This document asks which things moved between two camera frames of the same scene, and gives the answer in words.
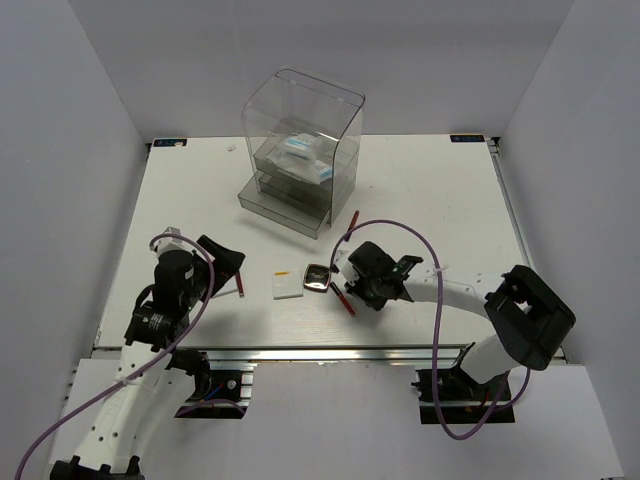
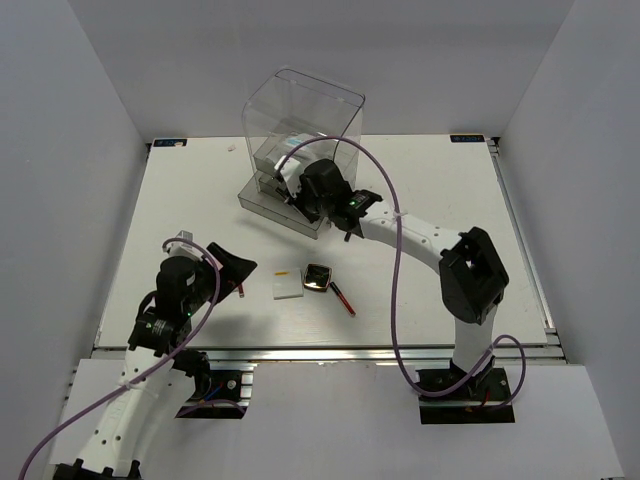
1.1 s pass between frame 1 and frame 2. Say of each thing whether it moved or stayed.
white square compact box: stayed
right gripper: moved
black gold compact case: stayed
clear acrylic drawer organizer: stayed
